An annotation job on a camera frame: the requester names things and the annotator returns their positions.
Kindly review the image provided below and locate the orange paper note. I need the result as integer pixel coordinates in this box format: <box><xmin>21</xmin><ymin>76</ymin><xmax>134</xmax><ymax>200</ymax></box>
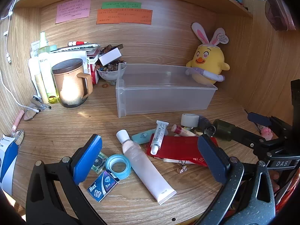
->
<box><xmin>96</xmin><ymin>9</ymin><xmax>153</xmax><ymax>25</ymax></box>

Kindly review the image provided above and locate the cream lip balm tube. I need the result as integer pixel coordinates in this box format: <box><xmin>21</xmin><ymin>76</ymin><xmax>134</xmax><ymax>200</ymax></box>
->
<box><xmin>171</xmin><ymin>124</ymin><xmax>197</xmax><ymax>137</ymax></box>

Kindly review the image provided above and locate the person's right hand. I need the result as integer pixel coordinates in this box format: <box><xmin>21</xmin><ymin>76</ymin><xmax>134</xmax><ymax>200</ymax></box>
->
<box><xmin>269</xmin><ymin>169</ymin><xmax>280</xmax><ymax>194</ymax></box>

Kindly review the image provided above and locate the red booklet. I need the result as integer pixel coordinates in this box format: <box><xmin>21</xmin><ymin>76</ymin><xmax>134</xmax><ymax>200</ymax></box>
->
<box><xmin>145</xmin><ymin>133</ymin><xmax>218</xmax><ymax>167</ymax></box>

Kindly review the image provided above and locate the brown mug with lid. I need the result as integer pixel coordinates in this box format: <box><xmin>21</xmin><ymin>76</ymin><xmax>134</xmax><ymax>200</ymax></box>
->
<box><xmin>52</xmin><ymin>58</ymin><xmax>93</xmax><ymax>108</ymax></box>

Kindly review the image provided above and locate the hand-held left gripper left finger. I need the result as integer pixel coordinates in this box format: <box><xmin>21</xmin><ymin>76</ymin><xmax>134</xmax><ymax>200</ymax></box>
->
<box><xmin>26</xmin><ymin>134</ymin><xmax>104</xmax><ymax>225</ymax></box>

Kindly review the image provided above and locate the clear plastic storage box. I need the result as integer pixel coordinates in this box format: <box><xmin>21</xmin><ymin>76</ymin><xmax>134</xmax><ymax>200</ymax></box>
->
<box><xmin>115</xmin><ymin>63</ymin><xmax>218</xmax><ymax>118</ymax></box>

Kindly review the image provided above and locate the white cable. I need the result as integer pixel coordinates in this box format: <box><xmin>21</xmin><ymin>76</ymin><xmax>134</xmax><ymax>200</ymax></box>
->
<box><xmin>0</xmin><ymin>0</ymin><xmax>41</xmax><ymax>113</ymax></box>

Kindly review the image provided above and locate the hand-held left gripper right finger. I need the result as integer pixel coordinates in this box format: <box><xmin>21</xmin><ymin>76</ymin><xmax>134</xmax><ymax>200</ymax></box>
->
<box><xmin>194</xmin><ymin>134</ymin><xmax>276</xmax><ymax>225</ymax></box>

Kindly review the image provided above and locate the bowl of beads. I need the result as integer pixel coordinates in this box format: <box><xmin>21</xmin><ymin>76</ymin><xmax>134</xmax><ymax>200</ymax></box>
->
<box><xmin>97</xmin><ymin>61</ymin><xmax>120</xmax><ymax>82</ymax></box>

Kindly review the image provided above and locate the blue white carton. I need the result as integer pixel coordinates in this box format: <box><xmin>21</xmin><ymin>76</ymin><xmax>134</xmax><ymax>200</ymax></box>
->
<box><xmin>0</xmin><ymin>133</ymin><xmax>19</xmax><ymax>195</ymax></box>

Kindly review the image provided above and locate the teal white stick tube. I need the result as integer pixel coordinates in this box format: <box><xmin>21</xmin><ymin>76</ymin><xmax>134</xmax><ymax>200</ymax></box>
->
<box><xmin>131</xmin><ymin>131</ymin><xmax>156</xmax><ymax>145</ymax></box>

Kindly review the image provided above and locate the round glass lens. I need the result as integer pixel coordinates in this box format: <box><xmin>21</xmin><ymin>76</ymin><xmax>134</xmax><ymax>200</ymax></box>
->
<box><xmin>12</xmin><ymin>129</ymin><xmax>25</xmax><ymax>145</ymax></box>

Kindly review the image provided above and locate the pink paw charm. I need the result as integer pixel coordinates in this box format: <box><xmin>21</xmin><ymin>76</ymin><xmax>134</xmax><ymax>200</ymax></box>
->
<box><xmin>261</xmin><ymin>127</ymin><xmax>274</xmax><ymax>139</ymax></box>

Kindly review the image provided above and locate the green paper note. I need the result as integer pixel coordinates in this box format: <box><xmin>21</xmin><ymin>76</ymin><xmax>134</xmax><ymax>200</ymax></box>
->
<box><xmin>101</xmin><ymin>2</ymin><xmax>142</xmax><ymax>9</ymax></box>

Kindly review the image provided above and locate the yellow chick plush toy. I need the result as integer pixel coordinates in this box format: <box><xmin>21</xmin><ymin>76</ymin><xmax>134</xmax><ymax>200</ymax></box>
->
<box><xmin>186</xmin><ymin>22</ymin><xmax>230</xmax><ymax>85</ymax></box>

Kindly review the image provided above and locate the dark green bottle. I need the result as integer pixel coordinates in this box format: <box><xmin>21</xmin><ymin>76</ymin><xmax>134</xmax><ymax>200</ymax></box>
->
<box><xmin>199</xmin><ymin>117</ymin><xmax>236</xmax><ymax>141</ymax></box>

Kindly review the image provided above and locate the metal key ring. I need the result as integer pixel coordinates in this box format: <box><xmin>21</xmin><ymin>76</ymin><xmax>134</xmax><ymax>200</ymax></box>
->
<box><xmin>23</xmin><ymin>105</ymin><xmax>38</xmax><ymax>121</ymax></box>

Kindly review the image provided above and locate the clear blue tape roll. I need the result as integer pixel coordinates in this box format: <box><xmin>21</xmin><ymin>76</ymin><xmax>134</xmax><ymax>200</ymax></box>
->
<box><xmin>105</xmin><ymin>154</ymin><xmax>131</xmax><ymax>177</ymax></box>

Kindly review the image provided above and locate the stack of books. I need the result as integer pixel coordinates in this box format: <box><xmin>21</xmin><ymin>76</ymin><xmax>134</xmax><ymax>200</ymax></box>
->
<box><xmin>50</xmin><ymin>43</ymin><xmax>102</xmax><ymax>85</ymax></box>

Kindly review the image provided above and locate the pink paper note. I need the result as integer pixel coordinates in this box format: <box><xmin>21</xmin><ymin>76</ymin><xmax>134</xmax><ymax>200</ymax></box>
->
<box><xmin>55</xmin><ymin>0</ymin><xmax>91</xmax><ymax>24</ymax></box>

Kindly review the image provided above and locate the blue blade box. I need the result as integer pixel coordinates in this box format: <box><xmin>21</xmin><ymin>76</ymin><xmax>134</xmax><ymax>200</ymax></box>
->
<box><xmin>87</xmin><ymin>169</ymin><xmax>120</xmax><ymax>202</ymax></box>

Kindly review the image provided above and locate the large pinkish white tube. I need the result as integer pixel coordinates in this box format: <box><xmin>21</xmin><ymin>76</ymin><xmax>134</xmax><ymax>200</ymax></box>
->
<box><xmin>116</xmin><ymin>130</ymin><xmax>177</xmax><ymax>205</ymax></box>

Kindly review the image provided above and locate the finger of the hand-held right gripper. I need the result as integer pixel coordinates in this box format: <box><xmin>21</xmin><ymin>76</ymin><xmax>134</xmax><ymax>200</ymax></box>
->
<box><xmin>248</xmin><ymin>112</ymin><xmax>293</xmax><ymax>139</ymax></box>
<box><xmin>233</xmin><ymin>126</ymin><xmax>268</xmax><ymax>150</ymax></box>

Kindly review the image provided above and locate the small metal charm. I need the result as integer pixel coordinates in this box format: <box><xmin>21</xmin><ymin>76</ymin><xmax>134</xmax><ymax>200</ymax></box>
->
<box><xmin>178</xmin><ymin>160</ymin><xmax>188</xmax><ymax>174</ymax></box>

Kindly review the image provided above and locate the white tape roll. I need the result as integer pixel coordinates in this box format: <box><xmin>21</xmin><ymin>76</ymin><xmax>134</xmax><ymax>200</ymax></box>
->
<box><xmin>180</xmin><ymin>113</ymin><xmax>200</xmax><ymax>128</ymax></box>

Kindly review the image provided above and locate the green spray bottle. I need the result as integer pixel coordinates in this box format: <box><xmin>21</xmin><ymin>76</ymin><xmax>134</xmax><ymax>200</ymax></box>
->
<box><xmin>38</xmin><ymin>32</ymin><xmax>60</xmax><ymax>104</ymax></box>

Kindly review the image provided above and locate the small white box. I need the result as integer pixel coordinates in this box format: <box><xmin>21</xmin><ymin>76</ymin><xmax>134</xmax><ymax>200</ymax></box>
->
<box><xmin>98</xmin><ymin>47</ymin><xmax>122</xmax><ymax>65</ymax></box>

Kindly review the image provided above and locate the small white ointment tube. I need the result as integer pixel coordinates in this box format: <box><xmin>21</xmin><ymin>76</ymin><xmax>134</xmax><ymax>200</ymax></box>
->
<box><xmin>150</xmin><ymin>120</ymin><xmax>169</xmax><ymax>155</ymax></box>

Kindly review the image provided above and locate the clear green small case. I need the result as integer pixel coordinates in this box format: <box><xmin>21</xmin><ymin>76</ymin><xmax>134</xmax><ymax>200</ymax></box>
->
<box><xmin>92</xmin><ymin>152</ymin><xmax>108</xmax><ymax>174</ymax></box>

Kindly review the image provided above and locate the red white marker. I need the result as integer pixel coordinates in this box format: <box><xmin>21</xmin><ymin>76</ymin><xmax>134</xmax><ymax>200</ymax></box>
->
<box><xmin>68</xmin><ymin>41</ymin><xmax>99</xmax><ymax>48</ymax></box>

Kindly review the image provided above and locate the orange red clothing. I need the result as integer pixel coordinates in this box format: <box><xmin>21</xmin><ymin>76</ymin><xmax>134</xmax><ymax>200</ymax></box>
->
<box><xmin>274</xmin><ymin>166</ymin><xmax>300</xmax><ymax>212</ymax></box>

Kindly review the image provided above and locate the white lotion bottle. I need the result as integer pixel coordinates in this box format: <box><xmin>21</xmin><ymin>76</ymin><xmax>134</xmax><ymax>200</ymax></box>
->
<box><xmin>28</xmin><ymin>40</ymin><xmax>45</xmax><ymax>99</ymax></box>

